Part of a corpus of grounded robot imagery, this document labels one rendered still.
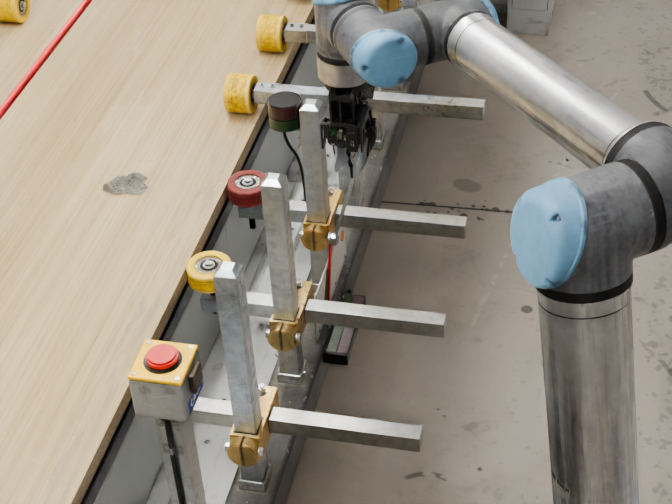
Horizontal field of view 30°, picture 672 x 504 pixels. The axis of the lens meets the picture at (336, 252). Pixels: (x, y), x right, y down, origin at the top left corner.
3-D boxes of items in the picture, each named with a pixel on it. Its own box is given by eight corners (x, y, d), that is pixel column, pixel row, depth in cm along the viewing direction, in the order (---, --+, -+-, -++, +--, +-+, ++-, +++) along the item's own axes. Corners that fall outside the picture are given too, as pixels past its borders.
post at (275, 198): (305, 386, 229) (286, 170, 199) (301, 399, 226) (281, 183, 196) (287, 383, 229) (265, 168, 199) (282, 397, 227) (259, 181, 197)
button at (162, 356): (183, 354, 156) (182, 344, 155) (173, 376, 153) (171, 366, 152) (153, 350, 156) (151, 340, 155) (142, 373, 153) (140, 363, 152)
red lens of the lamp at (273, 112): (305, 103, 222) (304, 92, 220) (297, 121, 217) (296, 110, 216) (273, 100, 223) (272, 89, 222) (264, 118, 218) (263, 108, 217)
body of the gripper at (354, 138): (320, 152, 211) (316, 91, 203) (331, 124, 217) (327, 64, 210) (364, 156, 209) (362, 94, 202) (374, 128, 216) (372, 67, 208)
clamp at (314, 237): (343, 210, 243) (342, 189, 240) (328, 253, 233) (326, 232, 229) (315, 207, 244) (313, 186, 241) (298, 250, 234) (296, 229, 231)
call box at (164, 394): (205, 388, 161) (198, 343, 156) (188, 427, 156) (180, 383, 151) (153, 381, 162) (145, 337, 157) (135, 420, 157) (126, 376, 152)
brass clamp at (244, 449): (283, 408, 207) (281, 387, 204) (262, 470, 197) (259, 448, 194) (247, 404, 209) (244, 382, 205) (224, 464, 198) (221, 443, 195)
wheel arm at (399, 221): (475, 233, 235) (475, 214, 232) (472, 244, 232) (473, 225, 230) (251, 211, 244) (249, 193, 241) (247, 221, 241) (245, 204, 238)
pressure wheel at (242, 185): (277, 216, 246) (273, 168, 239) (267, 241, 240) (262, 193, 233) (238, 213, 248) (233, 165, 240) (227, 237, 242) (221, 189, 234)
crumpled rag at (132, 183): (151, 173, 241) (150, 163, 240) (147, 194, 236) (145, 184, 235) (106, 175, 242) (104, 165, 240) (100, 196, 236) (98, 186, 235)
